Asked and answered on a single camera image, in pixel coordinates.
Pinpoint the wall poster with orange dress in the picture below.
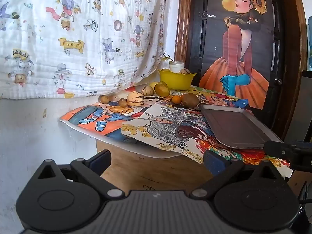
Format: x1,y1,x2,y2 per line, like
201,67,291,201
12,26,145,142
199,0,275,110

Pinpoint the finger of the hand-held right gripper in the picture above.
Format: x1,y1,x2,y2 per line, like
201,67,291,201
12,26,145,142
264,140,312,157

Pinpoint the pale striped pepino melon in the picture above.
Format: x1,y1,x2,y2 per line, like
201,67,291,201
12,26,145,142
126,91,143,107

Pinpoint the brown kiwi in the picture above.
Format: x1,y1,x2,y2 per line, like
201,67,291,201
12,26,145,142
182,93,199,108

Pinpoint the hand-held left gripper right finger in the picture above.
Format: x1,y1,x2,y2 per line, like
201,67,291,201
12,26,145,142
190,149,284,199

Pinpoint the yellow mango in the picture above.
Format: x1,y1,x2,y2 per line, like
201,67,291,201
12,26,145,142
154,83,170,97

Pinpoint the black door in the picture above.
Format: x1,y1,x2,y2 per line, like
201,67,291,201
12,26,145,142
185,0,293,137

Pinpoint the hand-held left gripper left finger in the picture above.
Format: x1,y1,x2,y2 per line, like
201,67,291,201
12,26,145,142
32,149,125,199

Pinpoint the white jar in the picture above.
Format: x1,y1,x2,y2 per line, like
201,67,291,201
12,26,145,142
169,61,185,73

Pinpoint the thin dry twig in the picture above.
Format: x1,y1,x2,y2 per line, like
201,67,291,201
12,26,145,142
161,49,175,64

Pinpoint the white cartoon printed blanket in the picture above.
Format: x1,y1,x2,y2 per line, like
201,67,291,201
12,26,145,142
0,0,171,100

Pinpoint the blue object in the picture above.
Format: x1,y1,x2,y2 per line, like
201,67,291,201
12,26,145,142
306,15,312,71

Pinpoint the metal tray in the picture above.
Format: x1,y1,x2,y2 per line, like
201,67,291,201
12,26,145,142
199,104,284,149

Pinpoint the yellow plastic bowl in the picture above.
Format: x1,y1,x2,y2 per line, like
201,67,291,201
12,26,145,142
157,69,197,90

